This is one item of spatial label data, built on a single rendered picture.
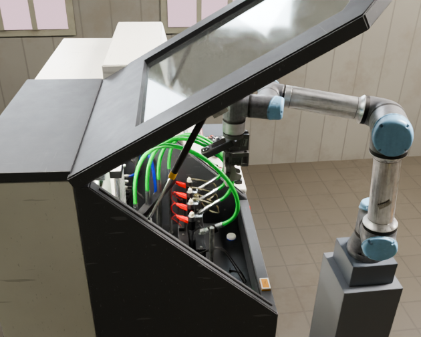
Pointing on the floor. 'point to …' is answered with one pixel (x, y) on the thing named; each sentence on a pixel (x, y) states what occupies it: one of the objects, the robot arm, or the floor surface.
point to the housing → (41, 197)
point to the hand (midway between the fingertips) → (225, 182)
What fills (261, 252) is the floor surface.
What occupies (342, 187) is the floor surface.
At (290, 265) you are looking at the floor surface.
